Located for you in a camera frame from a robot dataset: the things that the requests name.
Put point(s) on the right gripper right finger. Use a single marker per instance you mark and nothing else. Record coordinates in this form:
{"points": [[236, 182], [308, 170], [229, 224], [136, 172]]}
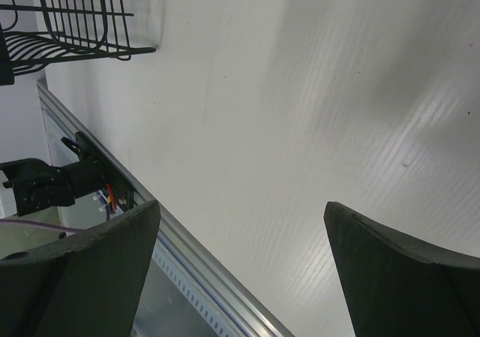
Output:
{"points": [[397, 285]]}

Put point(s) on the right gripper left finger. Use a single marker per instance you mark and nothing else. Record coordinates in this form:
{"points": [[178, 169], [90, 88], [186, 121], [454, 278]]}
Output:
{"points": [[86, 284]]}

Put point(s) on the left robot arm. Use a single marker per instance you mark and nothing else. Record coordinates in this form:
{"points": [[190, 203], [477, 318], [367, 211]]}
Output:
{"points": [[31, 185]]}

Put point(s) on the white slotted cable duct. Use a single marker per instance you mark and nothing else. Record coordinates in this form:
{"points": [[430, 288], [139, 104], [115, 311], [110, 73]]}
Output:
{"points": [[192, 312]]}

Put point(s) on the black wire dish rack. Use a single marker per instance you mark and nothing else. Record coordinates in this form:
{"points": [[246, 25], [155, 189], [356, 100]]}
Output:
{"points": [[54, 31]]}

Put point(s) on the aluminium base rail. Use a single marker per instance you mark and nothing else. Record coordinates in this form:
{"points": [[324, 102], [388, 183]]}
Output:
{"points": [[249, 315]]}

